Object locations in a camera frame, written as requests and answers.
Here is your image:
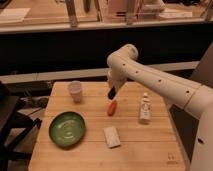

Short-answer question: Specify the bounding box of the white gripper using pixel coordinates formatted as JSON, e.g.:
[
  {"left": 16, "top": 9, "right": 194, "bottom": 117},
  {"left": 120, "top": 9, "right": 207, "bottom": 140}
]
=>
[{"left": 109, "top": 81, "right": 123, "bottom": 94}]

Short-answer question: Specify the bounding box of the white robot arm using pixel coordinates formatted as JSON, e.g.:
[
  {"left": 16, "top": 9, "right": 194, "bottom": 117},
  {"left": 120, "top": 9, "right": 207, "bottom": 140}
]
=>
[{"left": 107, "top": 44, "right": 213, "bottom": 171}]

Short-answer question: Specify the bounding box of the green ceramic bowl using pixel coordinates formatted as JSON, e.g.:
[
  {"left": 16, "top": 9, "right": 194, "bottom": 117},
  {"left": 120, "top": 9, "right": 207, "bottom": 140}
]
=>
[{"left": 48, "top": 111, "right": 86, "bottom": 148}]

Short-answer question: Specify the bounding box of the white squeeze tube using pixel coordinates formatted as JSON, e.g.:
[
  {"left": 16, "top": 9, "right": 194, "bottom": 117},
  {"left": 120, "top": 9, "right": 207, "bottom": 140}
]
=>
[{"left": 139, "top": 93, "right": 151, "bottom": 124}]

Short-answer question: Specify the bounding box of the grey chair right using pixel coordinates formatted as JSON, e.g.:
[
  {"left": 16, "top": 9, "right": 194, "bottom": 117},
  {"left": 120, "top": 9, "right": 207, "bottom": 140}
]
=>
[{"left": 170, "top": 42, "right": 213, "bottom": 160}]

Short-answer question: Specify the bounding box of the black stand left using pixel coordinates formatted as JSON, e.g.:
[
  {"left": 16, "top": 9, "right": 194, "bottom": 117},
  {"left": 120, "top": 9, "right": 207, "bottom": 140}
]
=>
[{"left": 0, "top": 81, "right": 42, "bottom": 171}]

